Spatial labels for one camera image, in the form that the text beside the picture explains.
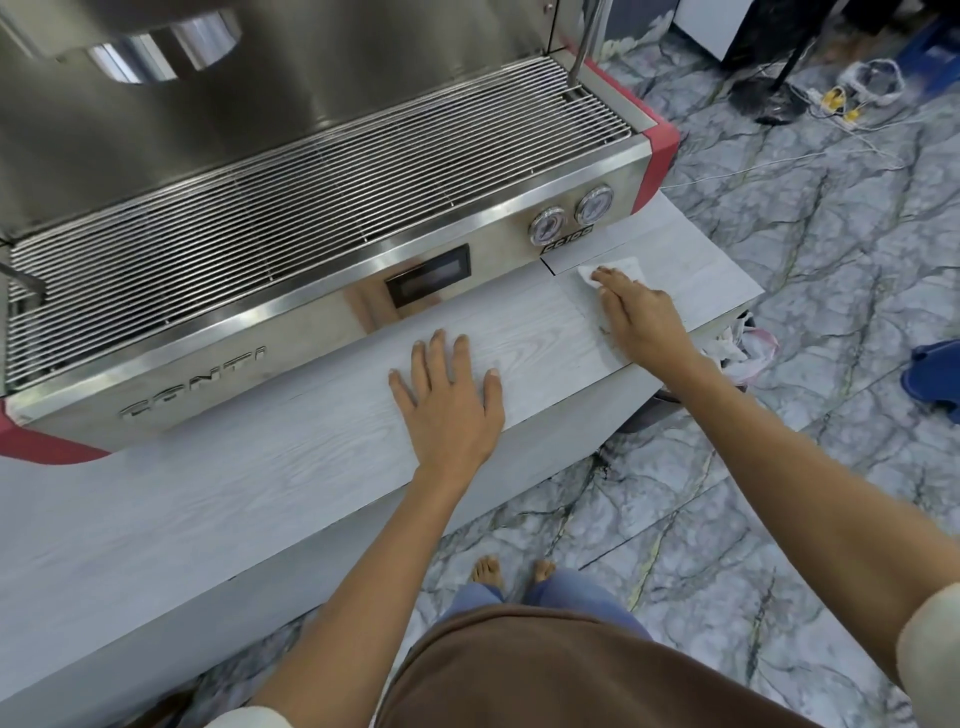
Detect person's left hand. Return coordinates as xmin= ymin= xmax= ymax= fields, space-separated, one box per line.
xmin=388 ymin=329 xmax=506 ymax=483

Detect person's right hand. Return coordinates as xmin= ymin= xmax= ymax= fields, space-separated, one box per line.
xmin=591 ymin=267 xmax=711 ymax=388

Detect white tissue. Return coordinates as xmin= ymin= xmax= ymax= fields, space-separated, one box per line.
xmin=576 ymin=256 xmax=648 ymax=290

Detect person's left forearm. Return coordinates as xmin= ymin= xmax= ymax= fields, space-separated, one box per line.
xmin=247 ymin=465 xmax=481 ymax=728

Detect person's right forearm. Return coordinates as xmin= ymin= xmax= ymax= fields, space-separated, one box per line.
xmin=660 ymin=354 xmax=960 ymax=665

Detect round pressure gauge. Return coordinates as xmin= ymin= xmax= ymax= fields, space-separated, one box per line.
xmin=574 ymin=183 xmax=617 ymax=228
xmin=528 ymin=205 xmax=569 ymax=246

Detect black display panel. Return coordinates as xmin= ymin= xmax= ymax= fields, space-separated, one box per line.
xmin=384 ymin=244 xmax=473 ymax=309

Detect white and pink plastic bag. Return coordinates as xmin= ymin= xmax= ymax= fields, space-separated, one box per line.
xmin=701 ymin=311 xmax=781 ymax=390

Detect blue jeans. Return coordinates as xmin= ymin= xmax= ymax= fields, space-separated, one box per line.
xmin=433 ymin=568 xmax=655 ymax=642

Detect black fan stand base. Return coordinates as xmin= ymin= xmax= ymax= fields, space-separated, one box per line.
xmin=729 ymin=33 xmax=817 ymax=126

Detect steel steam wand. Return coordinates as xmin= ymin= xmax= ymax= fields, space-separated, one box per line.
xmin=0 ymin=266 xmax=46 ymax=299
xmin=565 ymin=0 xmax=606 ymax=97

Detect white power strip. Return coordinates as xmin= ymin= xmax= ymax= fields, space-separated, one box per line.
xmin=793 ymin=82 xmax=865 ymax=134

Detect white cabinet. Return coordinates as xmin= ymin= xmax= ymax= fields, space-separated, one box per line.
xmin=669 ymin=0 xmax=822 ymax=70

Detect brown shirt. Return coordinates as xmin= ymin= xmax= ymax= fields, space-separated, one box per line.
xmin=373 ymin=602 xmax=826 ymax=728

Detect stainless steel espresso machine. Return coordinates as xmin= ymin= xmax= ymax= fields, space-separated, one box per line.
xmin=0 ymin=0 xmax=682 ymax=460

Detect blue plastic crate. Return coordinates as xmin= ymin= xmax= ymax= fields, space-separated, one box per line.
xmin=894 ymin=13 xmax=960 ymax=100

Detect steel group head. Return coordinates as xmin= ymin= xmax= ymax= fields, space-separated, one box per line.
xmin=84 ymin=9 xmax=245 ymax=85

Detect cream shirt sleeve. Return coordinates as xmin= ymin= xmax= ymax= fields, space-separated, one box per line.
xmin=897 ymin=581 xmax=960 ymax=688

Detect steel wire drip tray grate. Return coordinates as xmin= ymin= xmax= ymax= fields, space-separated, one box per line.
xmin=3 ymin=56 xmax=633 ymax=393

